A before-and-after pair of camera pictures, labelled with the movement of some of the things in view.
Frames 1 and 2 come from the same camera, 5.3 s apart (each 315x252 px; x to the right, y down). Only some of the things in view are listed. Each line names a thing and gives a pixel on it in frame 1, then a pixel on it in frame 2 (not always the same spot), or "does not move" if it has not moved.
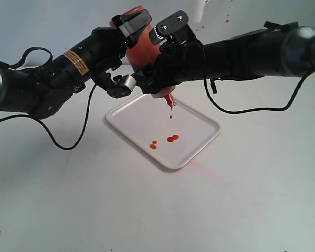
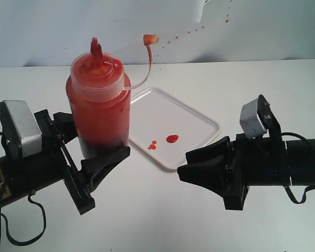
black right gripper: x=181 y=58 → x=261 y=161
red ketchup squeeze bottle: x=143 y=54 → x=99 y=95
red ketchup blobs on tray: x=170 y=139 does not move
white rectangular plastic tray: x=170 y=135 does not move
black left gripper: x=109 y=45 → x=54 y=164
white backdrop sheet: x=56 y=25 does not move
